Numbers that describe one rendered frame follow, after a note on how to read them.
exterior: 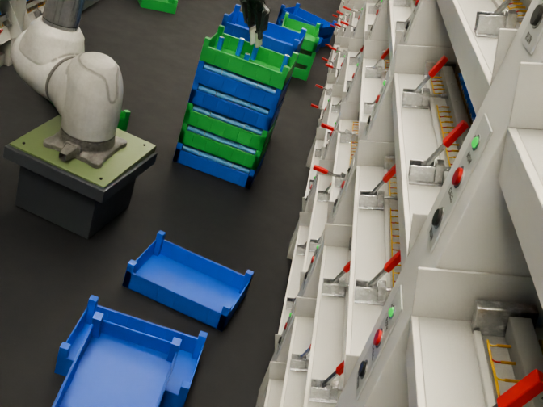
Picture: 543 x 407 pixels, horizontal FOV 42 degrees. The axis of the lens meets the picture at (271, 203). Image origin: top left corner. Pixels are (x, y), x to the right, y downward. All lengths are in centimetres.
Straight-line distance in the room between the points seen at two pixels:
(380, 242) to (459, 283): 48
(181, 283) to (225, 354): 28
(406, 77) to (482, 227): 68
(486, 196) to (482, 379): 14
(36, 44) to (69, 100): 20
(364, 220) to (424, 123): 20
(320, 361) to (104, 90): 110
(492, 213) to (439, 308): 10
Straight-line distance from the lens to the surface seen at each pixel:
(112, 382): 163
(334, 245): 142
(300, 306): 151
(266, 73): 242
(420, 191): 85
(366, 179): 129
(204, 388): 176
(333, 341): 118
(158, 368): 165
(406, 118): 107
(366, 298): 96
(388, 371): 69
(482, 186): 58
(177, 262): 210
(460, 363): 60
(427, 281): 62
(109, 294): 194
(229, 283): 207
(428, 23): 126
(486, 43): 79
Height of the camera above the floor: 123
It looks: 29 degrees down
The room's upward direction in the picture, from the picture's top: 19 degrees clockwise
